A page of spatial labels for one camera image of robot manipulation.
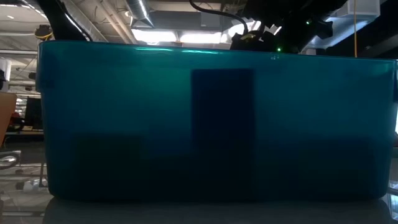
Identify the grey ceiling box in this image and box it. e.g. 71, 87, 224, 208
200, 9, 222, 29

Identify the bright ceiling light panel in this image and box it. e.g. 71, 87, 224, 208
130, 28, 226, 45

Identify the teal plastic tray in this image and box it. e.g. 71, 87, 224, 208
35, 39, 398, 203

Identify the black monitor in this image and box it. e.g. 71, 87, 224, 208
24, 96, 44, 131

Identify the red desk object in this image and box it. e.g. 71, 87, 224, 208
11, 111, 24, 130

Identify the chrome chair base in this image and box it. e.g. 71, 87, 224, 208
0, 150, 22, 170

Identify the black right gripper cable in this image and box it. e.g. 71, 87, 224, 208
188, 0, 250, 35

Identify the white ceiling air duct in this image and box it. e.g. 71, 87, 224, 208
303, 0, 382, 52

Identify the yellow hanging cable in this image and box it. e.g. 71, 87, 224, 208
353, 0, 358, 58

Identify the silver ventilation duct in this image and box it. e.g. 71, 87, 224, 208
124, 0, 155, 28

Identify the yellow black cord reel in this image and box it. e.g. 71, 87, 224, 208
34, 24, 54, 41

